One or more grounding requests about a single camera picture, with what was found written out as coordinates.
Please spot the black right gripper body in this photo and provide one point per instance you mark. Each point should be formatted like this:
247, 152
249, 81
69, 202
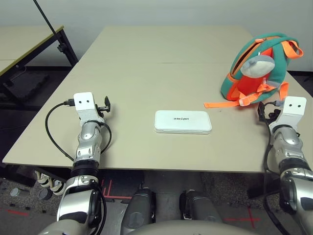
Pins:
272, 113

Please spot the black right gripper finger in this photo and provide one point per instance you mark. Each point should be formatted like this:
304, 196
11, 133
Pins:
261, 111

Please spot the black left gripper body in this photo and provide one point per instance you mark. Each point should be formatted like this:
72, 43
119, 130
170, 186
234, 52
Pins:
99, 109

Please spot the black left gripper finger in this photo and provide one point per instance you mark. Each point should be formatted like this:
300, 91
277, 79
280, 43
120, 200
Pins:
107, 104

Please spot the teal and orange backpack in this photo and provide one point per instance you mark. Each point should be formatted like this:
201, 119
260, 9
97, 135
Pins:
254, 80

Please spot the white plastic pencil case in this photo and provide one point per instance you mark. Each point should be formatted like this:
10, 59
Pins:
182, 122

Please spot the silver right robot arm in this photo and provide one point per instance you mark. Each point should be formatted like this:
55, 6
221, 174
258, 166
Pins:
286, 142

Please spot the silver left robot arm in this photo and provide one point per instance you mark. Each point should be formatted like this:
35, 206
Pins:
88, 137

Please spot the black clamp knob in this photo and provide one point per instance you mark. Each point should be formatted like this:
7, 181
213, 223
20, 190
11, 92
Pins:
61, 47

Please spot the black textured floor mat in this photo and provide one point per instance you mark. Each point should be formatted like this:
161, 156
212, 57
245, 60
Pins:
27, 85

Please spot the small grey cylinder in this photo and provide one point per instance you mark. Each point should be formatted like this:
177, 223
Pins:
45, 194
15, 192

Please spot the grey robot left leg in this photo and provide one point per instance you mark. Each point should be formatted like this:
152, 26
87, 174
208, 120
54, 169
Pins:
138, 210

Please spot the grey robot leg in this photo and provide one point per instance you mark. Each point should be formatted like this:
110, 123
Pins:
200, 208
138, 210

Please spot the thin black pole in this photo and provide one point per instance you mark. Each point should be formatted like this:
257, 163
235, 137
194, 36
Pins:
44, 16

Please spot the grey robot right leg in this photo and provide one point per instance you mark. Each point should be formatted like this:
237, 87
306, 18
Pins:
200, 208

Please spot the beige robot torso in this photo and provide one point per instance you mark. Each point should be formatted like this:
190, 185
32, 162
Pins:
183, 227

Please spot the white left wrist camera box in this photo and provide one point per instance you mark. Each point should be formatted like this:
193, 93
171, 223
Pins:
83, 102

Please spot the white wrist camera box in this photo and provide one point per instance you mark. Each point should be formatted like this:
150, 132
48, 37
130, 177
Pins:
292, 107
83, 102

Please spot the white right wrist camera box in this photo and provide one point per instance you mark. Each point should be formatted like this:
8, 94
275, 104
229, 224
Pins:
292, 107

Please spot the beige side table black frame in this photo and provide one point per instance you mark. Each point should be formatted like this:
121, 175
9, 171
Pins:
24, 39

